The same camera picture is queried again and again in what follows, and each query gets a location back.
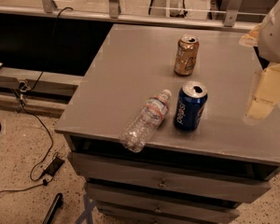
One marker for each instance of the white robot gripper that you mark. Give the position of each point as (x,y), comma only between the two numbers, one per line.
(276,36)

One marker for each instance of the orange soda can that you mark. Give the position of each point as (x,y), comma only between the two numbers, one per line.
(186,55)

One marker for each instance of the blue Pepsi can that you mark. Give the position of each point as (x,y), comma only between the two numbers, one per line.
(191,100)

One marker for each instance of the grey drawer cabinet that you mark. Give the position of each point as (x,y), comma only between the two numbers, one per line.
(203,162)

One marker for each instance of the clear plastic water bottle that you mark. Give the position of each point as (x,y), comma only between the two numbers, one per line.
(141,128)

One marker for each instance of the middle cabinet drawer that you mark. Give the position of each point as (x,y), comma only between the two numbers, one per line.
(160,205)

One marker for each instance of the cabinet drawer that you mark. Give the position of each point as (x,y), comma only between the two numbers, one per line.
(143,215)
(160,205)
(223,187)

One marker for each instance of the bottom cabinet drawer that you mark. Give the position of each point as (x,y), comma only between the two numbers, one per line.
(143,215)

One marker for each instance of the top cabinet drawer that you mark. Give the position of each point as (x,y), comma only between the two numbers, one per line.
(223,187)

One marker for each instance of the black power adapter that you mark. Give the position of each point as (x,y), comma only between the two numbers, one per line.
(53,166)

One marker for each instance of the black flat tool on floor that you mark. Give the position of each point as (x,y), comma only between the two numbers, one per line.
(56,204)

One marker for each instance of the metal window rail frame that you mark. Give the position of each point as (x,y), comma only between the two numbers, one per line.
(209,14)

